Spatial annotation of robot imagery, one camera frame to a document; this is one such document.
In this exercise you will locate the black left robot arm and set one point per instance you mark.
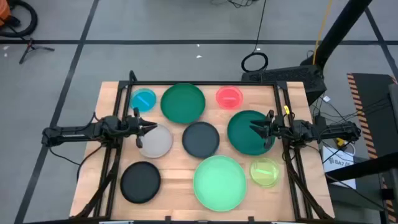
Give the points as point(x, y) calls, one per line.
point(71, 132)

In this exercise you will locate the dark grey medium plate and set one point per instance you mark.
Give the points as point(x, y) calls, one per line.
point(200, 140)

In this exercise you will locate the yellow-green translucent small plate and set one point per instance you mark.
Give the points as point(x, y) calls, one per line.
point(264, 172)

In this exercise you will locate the red translucent small plate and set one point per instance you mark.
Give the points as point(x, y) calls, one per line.
point(229, 97)

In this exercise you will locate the orange vacuum cleaner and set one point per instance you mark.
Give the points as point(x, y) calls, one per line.
point(3, 12)

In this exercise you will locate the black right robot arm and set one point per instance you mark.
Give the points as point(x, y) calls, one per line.
point(335, 130)

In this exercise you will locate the black stand beam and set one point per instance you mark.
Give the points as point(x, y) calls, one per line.
point(367, 166)

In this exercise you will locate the yellow power plug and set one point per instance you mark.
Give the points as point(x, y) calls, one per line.
point(341, 142)

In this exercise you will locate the black tripod stand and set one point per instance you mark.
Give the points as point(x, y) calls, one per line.
point(30, 46)

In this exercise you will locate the light green large plate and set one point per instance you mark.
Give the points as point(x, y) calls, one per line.
point(219, 183)

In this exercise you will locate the grey translucent medium plate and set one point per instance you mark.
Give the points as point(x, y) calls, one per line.
point(157, 143)

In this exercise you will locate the white cardboard box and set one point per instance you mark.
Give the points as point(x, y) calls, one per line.
point(337, 165)

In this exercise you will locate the cyan translucent small plate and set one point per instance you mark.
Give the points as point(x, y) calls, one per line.
point(143, 99)

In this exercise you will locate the black slanted stand pole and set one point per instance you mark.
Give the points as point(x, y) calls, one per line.
point(339, 29)

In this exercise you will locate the black textured stand base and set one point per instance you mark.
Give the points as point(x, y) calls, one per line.
point(286, 74)

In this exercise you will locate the black medium plate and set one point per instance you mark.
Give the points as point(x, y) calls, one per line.
point(140, 182)

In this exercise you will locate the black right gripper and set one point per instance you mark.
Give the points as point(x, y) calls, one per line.
point(276, 127)

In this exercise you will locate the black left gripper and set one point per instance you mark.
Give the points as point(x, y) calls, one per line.
point(133, 126)

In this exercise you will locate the white small adapter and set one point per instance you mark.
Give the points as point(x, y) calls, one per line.
point(326, 99)

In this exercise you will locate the black aluminium table frame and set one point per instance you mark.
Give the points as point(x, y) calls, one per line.
point(261, 83)

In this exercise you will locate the black hazard-striped floor mat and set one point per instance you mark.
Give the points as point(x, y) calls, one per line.
point(373, 90)

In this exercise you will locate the dark green large plate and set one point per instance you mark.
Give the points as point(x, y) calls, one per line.
point(183, 103)
point(241, 140)

